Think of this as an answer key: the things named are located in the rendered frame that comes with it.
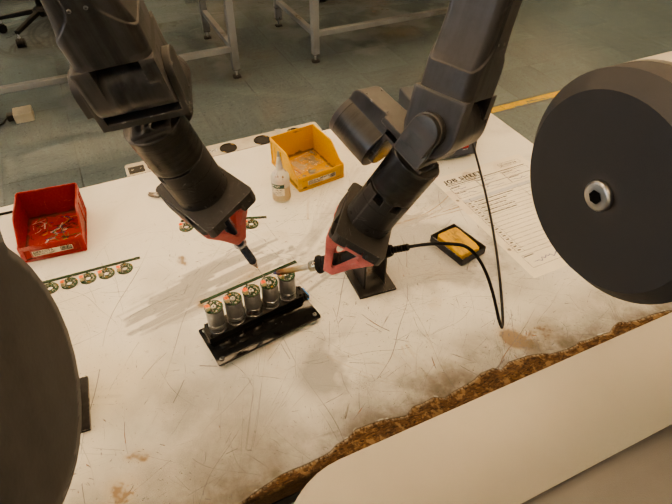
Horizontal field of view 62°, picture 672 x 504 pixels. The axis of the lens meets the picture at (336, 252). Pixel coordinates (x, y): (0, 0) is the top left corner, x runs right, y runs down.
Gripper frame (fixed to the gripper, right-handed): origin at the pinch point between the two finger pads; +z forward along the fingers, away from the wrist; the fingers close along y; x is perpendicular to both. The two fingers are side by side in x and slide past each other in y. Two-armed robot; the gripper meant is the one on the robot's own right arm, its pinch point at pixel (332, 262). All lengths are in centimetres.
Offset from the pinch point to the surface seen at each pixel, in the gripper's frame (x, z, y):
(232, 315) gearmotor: -7.5, 13.7, 4.6
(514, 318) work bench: 28.5, -1.1, -7.1
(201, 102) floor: -57, 131, -191
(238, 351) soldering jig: -4.5, 15.5, 8.2
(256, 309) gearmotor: -4.9, 13.1, 2.3
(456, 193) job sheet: 19.6, 3.8, -36.1
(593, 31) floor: 125, 33, -333
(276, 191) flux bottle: -9.5, 16.7, -26.1
